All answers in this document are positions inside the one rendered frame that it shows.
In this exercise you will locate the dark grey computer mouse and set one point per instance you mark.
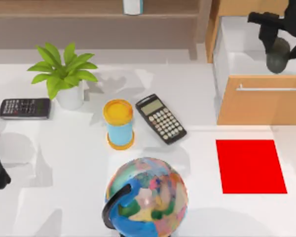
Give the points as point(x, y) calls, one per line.
point(278, 58)

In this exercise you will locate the white drawer inside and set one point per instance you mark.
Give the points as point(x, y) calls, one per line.
point(239, 42)

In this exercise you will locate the wooden cabinet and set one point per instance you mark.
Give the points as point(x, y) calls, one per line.
point(213, 29)

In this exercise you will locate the pale wooden drawer front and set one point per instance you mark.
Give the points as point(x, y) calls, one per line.
point(261, 108)

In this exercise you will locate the flat red square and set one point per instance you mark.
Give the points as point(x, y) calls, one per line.
point(250, 166)

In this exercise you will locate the black calculator with white keys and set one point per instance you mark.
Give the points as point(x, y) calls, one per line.
point(161, 119)

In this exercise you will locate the white and blue bottle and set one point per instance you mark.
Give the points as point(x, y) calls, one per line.
point(132, 6)

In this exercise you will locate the yellow and blue jar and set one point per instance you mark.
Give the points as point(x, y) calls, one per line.
point(119, 123)

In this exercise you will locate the colourful globe with black stand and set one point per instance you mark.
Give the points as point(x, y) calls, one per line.
point(150, 197)

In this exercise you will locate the green plant in white pot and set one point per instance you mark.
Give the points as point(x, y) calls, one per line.
point(64, 71)

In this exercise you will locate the black calculator with dark keys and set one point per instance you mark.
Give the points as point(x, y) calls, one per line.
point(24, 108)

